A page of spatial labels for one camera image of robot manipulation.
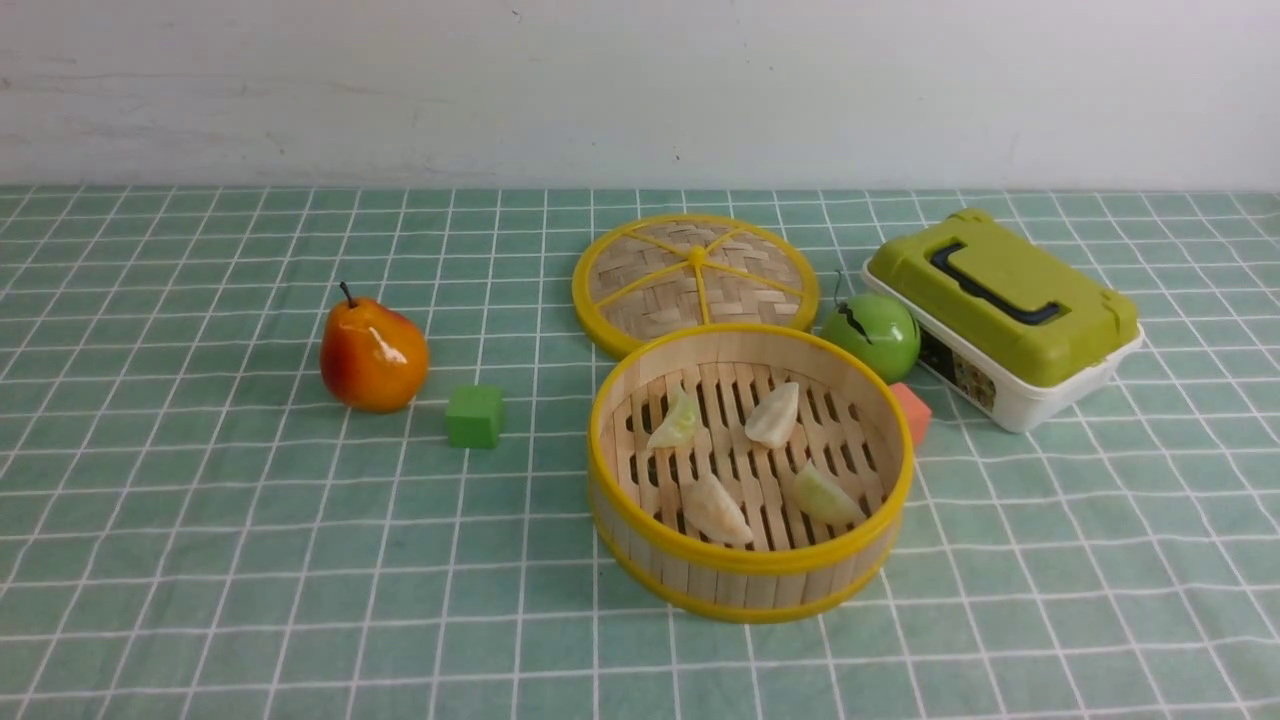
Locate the greenish dumpling bottom edge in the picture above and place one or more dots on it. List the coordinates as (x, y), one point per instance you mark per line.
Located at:
(679, 425)

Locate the white dumpling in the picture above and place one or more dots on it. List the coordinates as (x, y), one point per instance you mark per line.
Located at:
(710, 510)
(773, 420)

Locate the woven bamboo steamer lid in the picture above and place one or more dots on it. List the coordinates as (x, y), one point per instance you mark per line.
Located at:
(659, 275)

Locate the bamboo steamer tray yellow rim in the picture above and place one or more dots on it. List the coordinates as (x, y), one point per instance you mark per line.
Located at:
(848, 423)

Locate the green cube block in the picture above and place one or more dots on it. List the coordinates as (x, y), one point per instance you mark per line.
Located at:
(474, 417)

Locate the green apple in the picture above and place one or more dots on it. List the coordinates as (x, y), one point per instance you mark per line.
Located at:
(877, 330)

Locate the orange red pear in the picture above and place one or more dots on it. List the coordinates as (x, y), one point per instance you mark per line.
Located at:
(372, 358)

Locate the orange cube block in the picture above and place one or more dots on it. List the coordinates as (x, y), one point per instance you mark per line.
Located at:
(918, 415)

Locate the green lidded white box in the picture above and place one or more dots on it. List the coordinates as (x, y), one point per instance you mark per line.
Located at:
(1015, 330)

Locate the green checkered tablecloth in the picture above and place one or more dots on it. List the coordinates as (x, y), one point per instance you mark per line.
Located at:
(194, 528)

